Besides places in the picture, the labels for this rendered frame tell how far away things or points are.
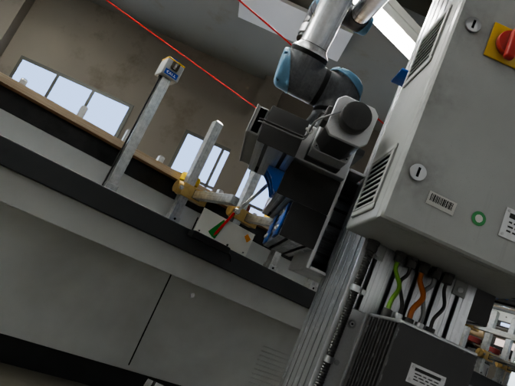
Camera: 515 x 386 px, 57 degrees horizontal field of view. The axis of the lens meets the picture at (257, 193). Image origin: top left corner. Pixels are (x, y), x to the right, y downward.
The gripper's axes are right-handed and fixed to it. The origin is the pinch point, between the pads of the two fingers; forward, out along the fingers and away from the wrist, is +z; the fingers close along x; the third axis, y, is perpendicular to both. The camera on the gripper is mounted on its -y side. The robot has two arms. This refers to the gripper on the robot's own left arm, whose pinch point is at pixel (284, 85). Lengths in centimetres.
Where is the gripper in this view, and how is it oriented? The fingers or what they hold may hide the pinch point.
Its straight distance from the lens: 178.8
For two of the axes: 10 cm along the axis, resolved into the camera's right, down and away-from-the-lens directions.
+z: -4.0, 8.9, -2.0
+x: 9.1, 4.1, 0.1
